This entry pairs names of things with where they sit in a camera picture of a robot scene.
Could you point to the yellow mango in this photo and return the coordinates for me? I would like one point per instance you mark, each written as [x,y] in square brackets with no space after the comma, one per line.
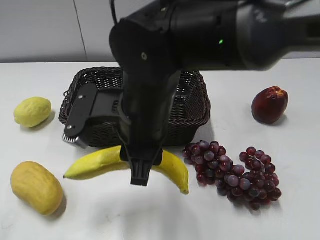
[36,186]

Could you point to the yellow-green lemon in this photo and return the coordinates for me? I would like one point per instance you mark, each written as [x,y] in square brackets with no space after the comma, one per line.
[32,112]

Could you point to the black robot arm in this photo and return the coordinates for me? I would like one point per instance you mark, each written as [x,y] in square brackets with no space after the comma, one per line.
[156,43]

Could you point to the dark red apple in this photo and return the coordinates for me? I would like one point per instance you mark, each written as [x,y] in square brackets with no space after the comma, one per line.
[269,105]

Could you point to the purple grape bunch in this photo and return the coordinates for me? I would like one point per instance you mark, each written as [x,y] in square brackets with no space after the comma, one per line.
[253,182]

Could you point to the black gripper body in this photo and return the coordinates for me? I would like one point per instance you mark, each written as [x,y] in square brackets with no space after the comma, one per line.
[148,95]

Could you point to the black wicker basket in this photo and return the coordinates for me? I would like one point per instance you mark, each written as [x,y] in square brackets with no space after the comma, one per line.
[190,110]

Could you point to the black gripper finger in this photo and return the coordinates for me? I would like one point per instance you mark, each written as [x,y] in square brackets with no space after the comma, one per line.
[140,170]

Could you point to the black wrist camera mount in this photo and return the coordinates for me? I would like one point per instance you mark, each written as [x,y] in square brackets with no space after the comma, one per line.
[96,118]

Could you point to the yellow banana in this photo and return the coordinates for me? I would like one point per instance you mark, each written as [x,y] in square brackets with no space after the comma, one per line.
[109,159]

